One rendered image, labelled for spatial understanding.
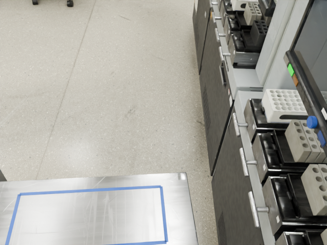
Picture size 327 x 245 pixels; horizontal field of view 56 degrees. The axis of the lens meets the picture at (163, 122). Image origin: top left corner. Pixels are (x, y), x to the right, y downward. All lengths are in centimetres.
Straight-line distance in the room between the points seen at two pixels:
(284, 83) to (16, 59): 214
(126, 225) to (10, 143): 144
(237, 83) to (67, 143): 114
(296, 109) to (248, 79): 31
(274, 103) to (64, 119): 146
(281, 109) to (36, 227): 73
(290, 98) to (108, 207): 63
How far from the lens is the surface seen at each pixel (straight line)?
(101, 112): 212
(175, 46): 274
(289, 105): 102
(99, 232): 74
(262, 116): 101
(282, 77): 106
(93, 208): 77
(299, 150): 90
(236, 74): 128
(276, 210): 85
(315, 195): 83
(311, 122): 79
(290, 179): 86
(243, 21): 147
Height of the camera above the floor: 149
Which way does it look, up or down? 47 degrees down
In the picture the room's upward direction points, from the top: 4 degrees clockwise
